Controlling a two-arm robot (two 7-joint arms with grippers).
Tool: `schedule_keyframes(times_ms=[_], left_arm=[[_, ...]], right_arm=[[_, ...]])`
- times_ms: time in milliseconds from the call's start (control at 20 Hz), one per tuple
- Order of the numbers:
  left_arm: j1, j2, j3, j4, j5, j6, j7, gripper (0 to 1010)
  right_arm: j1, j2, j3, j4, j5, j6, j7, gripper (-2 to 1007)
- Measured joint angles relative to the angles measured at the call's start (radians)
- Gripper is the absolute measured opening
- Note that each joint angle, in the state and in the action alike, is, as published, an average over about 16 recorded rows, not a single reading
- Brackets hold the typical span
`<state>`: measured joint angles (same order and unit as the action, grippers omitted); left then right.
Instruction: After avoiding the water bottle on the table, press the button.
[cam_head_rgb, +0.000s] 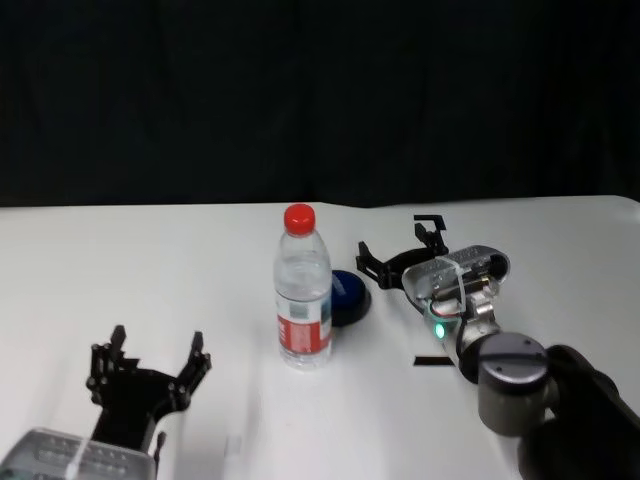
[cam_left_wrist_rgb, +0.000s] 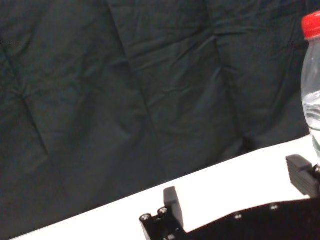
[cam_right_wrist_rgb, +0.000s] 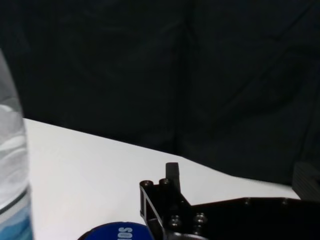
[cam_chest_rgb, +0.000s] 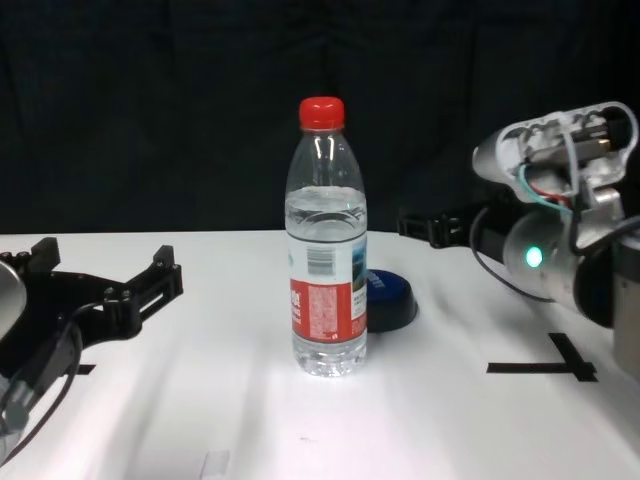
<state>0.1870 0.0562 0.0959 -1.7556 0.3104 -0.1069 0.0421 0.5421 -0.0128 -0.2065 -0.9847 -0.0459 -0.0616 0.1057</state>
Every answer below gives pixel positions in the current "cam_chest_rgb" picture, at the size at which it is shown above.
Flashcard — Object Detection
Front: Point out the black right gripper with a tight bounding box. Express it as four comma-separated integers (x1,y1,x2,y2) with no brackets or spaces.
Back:
397,192,524,266

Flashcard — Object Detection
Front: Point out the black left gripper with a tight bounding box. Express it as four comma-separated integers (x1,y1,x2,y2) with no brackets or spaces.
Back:
0,237,184,396

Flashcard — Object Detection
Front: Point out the blue round lid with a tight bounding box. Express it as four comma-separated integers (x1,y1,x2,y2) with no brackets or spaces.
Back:
366,268,419,334

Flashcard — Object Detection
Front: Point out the clear water bottle red cap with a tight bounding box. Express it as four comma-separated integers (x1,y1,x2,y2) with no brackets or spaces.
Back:
284,97,370,380

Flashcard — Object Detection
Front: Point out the black curtain backdrop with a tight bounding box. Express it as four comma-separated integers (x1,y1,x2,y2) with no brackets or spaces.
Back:
0,0,640,236

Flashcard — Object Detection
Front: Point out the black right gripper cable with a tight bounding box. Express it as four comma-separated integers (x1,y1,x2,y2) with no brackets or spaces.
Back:
469,204,554,304

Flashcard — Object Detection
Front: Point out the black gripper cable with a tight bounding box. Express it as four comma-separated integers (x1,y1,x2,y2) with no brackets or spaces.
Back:
469,204,554,304
0,302,109,449

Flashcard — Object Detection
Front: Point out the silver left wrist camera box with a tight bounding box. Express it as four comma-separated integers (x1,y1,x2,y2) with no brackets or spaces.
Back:
0,259,29,346

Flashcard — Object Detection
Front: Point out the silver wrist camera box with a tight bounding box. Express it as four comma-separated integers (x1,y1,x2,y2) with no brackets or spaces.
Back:
0,259,29,346
472,101,640,216

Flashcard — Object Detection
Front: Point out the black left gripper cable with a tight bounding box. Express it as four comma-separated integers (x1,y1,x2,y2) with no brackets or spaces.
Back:
0,302,109,449

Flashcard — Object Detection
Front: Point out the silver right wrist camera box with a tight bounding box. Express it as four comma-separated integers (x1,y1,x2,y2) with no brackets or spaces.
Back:
472,101,640,216

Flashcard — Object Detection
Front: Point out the white right camera zip tie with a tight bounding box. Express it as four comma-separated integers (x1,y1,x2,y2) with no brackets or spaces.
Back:
552,110,584,221

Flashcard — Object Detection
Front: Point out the black right camera cable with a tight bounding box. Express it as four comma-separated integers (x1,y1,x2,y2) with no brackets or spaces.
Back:
569,204,640,259

